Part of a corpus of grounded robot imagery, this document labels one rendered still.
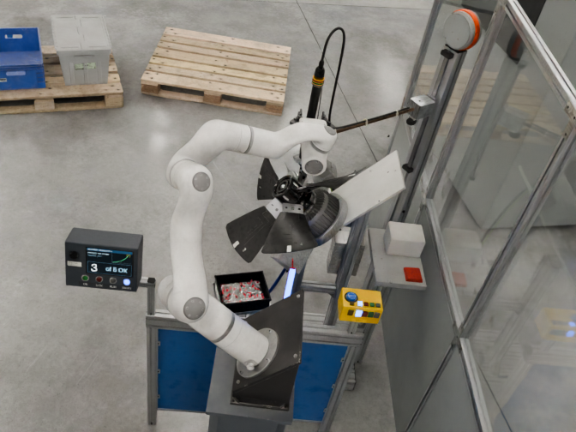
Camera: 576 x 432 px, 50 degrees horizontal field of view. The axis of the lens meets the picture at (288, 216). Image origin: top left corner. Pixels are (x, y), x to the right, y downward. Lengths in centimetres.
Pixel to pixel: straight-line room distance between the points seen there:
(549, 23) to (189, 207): 281
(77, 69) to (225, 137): 338
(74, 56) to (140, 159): 97
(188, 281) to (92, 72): 349
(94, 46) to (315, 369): 324
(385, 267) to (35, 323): 194
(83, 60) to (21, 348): 243
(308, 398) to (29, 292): 175
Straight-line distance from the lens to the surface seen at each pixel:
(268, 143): 199
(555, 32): 408
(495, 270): 233
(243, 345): 210
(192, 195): 184
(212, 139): 191
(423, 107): 273
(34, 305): 380
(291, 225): 252
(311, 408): 313
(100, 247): 231
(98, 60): 518
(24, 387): 350
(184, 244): 193
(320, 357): 278
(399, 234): 296
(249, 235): 273
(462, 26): 266
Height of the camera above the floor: 289
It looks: 42 degrees down
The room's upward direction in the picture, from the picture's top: 11 degrees clockwise
